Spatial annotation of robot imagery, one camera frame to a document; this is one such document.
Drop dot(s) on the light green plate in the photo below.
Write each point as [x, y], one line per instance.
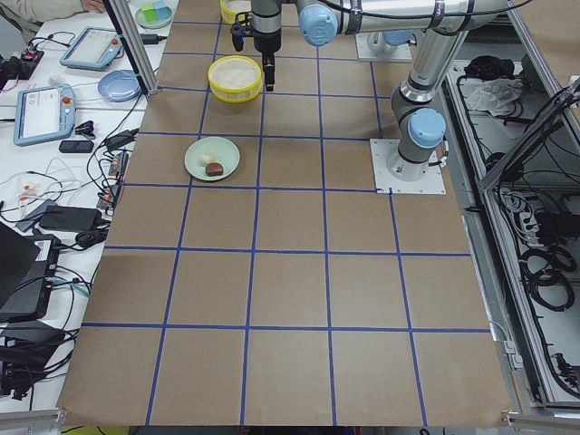
[225, 151]

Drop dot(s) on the green bowl with sponges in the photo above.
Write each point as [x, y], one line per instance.
[154, 15]

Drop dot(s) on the blue plate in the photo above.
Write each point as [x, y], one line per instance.
[119, 86]

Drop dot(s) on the lower teach pendant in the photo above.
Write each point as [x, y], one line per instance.
[44, 114]

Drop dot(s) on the yellow steamer basket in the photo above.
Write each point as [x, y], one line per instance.
[230, 8]
[235, 78]

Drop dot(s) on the teach pendant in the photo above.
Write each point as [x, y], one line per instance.
[93, 49]
[44, 114]

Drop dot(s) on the black power adapter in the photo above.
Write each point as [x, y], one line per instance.
[70, 219]

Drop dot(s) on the upper teach pendant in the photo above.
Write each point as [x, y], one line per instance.
[93, 49]

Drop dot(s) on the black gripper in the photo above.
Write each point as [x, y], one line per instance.
[265, 39]

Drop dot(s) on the brown steamed bun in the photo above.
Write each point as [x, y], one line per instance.
[214, 169]

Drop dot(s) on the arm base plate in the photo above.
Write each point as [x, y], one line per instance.
[394, 175]
[391, 47]

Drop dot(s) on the aluminium frame post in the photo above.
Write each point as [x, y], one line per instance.
[124, 24]

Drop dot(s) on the white steamed bun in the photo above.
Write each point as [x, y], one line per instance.
[207, 158]

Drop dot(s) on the black laptop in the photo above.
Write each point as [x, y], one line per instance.
[27, 263]

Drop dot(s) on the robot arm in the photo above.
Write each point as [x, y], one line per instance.
[380, 41]
[445, 25]

